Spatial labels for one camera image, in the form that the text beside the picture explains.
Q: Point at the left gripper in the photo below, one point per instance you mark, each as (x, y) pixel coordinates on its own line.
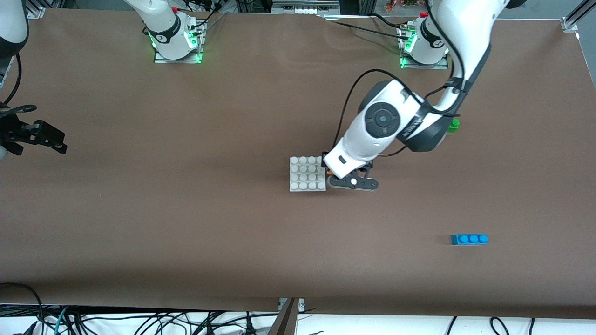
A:
(323, 162)

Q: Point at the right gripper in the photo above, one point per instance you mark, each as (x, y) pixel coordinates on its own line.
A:
(15, 131)

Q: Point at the white studded base plate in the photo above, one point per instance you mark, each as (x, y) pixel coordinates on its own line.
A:
(305, 177)

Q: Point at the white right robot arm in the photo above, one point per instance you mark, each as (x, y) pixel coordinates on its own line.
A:
(158, 18)

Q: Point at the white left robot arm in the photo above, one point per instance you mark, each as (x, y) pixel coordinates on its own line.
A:
(465, 28)

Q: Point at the green two-stud block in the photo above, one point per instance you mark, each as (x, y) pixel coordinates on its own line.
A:
(455, 124)

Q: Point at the blue three-stud block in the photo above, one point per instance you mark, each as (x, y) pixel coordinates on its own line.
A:
(468, 240)

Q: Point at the brown table cover sheet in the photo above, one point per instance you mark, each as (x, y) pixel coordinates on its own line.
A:
(186, 139)

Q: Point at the orange patterned object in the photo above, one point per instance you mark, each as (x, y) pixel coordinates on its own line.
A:
(400, 4)

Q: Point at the silver corner bracket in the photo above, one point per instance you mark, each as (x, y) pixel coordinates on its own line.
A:
(36, 10)
(570, 24)

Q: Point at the small silver clamp bracket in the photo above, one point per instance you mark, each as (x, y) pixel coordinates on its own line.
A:
(300, 303)

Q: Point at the aluminium frame profile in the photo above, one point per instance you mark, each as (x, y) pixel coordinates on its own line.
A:
(302, 9)

